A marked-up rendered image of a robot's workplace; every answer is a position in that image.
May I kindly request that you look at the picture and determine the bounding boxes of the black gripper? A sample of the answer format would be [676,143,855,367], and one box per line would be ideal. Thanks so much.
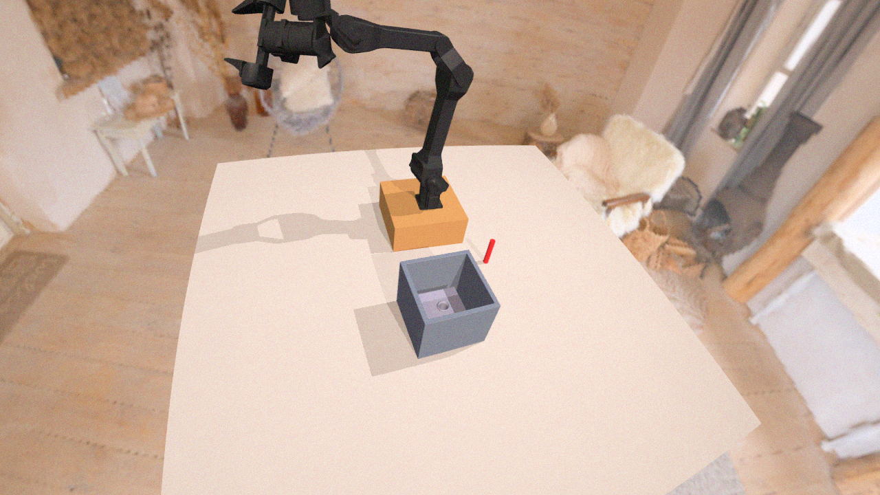
[224,0,297,90]

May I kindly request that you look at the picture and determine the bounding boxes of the red peg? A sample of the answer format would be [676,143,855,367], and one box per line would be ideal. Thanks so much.
[483,239,495,264]

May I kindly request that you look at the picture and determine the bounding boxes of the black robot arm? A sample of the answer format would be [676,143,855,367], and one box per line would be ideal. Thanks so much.
[271,0,474,210]

